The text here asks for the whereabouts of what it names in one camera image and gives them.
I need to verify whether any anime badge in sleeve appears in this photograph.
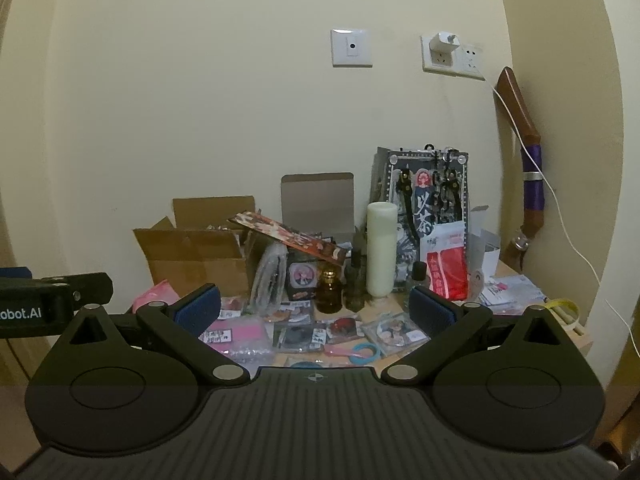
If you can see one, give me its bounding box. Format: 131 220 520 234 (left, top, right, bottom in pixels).
361 312 431 356

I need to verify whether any pink bubble wrap package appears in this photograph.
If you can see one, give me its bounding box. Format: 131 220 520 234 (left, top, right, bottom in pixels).
198 316 274 364

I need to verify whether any red printed packet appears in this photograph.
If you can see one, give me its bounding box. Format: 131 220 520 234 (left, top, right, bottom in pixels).
420 221 469 301

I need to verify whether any open brown cardboard box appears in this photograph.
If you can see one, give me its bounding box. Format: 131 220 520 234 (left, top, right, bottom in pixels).
134 195 256 297

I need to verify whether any dark glass bottle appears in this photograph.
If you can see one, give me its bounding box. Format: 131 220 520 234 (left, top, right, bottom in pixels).
344 248 367 312

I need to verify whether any yellow tape roll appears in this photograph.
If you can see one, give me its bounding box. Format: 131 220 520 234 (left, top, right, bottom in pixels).
544 298 580 330

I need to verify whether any amber glass bottle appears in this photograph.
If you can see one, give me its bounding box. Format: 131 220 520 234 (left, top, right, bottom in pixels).
316 268 342 314

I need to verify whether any tall cream pillar candle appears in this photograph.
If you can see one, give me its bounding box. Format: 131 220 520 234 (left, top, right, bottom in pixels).
367 202 398 298

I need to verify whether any small anime character box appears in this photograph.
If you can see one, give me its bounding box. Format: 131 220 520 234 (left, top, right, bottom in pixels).
285 252 319 301

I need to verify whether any anime poster display board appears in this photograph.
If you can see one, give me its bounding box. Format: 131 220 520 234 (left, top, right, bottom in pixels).
370 144 469 292

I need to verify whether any red anime printed box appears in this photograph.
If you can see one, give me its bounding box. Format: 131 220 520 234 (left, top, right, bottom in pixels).
229 211 347 266

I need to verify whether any grey open cardboard box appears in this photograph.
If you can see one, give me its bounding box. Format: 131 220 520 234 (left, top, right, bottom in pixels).
281 172 355 243

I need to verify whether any wooden bow purple wrap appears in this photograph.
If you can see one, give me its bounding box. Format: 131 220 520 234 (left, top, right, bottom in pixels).
495 66 546 271

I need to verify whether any white usb charger plug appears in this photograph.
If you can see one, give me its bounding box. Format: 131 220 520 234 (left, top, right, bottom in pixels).
428 32 460 55

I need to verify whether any white charging cable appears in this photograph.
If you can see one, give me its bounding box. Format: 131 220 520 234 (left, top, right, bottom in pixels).
474 57 640 361

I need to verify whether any white wall power outlet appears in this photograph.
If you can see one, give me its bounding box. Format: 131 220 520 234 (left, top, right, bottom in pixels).
421 34 485 80

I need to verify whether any white wall switch plate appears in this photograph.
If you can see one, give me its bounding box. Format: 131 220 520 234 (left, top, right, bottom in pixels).
331 28 373 68

